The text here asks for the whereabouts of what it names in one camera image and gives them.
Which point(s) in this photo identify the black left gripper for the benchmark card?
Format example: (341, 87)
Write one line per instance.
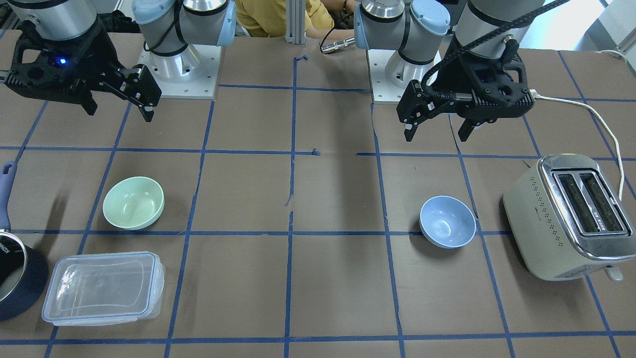
(451, 75)

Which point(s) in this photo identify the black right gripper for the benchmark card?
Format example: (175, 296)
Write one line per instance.
(101, 53)

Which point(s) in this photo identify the green bowl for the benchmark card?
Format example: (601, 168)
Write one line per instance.
(134, 203)

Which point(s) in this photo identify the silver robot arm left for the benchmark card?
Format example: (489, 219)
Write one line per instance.
(417, 29)

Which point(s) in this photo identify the blue bowl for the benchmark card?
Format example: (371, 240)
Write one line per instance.
(447, 222)

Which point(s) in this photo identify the cream and chrome toaster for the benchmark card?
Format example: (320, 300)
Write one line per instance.
(568, 221)

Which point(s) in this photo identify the person in yellow shirt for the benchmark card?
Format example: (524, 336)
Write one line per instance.
(267, 18)

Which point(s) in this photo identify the clear plastic food container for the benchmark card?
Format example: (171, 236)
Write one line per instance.
(104, 289)

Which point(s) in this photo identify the dark blue saucepan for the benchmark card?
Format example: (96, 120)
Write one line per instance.
(24, 271)

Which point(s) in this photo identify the aluminium frame post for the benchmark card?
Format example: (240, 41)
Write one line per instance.
(295, 22)

